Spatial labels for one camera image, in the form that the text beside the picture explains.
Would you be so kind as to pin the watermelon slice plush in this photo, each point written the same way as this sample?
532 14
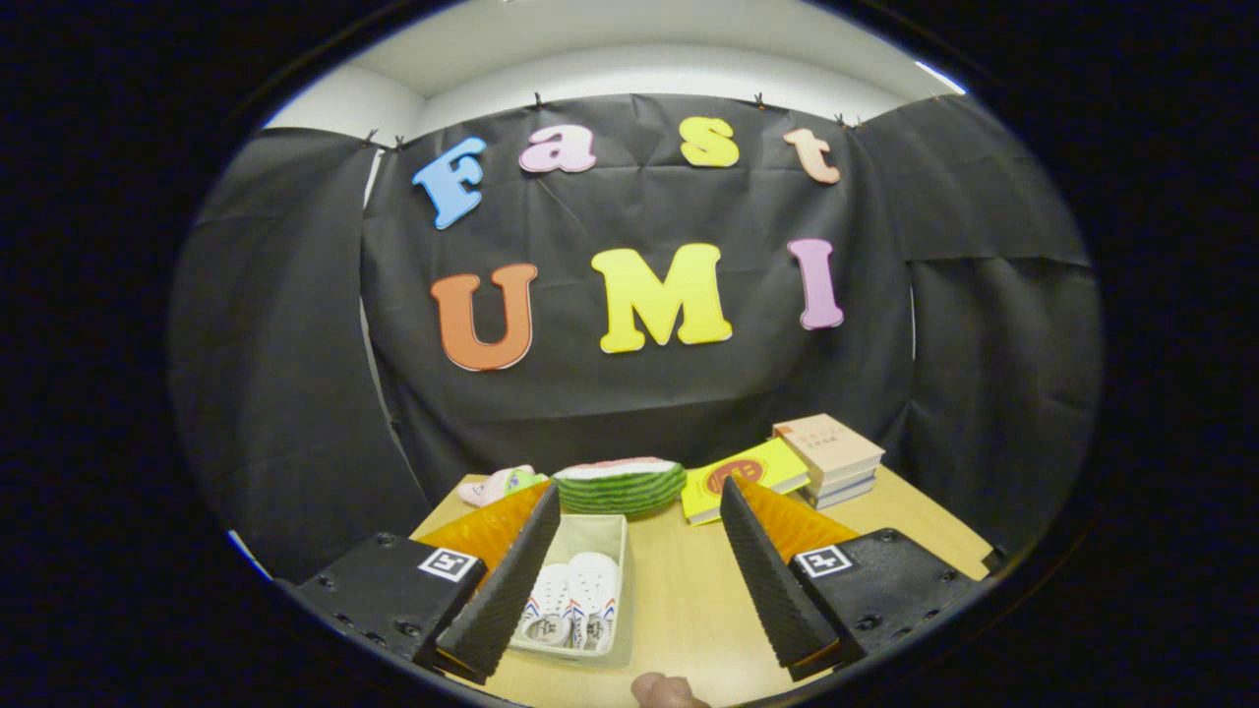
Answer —
620 490

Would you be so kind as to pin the beige book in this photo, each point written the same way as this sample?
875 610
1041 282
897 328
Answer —
826 442

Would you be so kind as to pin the pink green plush toy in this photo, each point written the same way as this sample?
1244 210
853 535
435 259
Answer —
497 485

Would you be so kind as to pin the beige fabric storage box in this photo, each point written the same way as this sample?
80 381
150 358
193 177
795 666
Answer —
590 536

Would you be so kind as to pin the yellow book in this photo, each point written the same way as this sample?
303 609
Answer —
772 467

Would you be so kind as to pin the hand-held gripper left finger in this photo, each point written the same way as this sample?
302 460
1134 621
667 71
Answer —
507 595

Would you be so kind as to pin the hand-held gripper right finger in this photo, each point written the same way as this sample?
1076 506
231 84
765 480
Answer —
772 590

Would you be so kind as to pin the blue grey book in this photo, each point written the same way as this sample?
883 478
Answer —
841 492

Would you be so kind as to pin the white canvas shoe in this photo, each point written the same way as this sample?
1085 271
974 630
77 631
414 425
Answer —
593 590
548 600

